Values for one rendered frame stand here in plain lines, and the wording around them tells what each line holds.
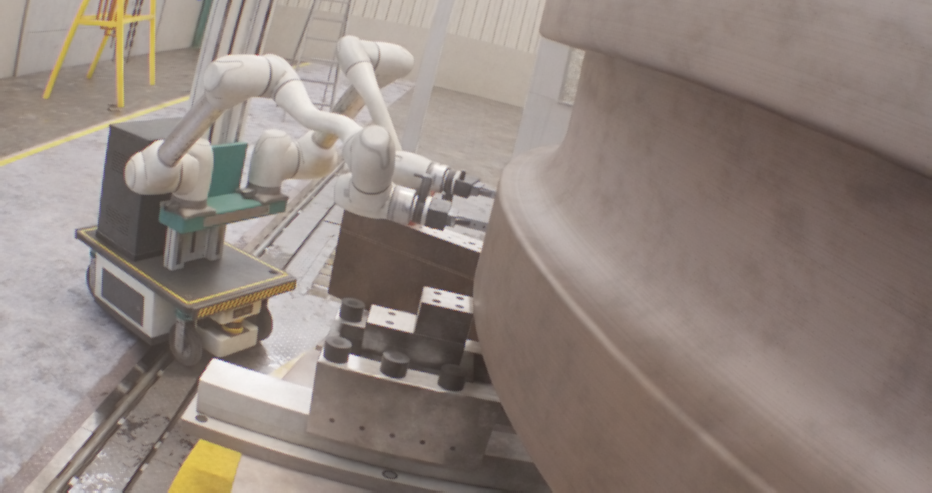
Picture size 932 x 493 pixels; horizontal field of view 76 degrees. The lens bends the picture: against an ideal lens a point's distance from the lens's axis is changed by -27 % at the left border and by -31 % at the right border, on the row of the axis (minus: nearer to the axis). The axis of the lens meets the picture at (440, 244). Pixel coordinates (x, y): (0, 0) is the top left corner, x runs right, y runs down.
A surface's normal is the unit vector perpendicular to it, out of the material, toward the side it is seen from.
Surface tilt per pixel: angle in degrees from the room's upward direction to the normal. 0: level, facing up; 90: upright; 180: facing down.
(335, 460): 0
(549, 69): 90
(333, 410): 90
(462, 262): 90
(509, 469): 71
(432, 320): 90
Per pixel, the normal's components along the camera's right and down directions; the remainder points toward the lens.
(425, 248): -0.40, 0.17
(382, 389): -0.04, 0.28
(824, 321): -0.90, -0.09
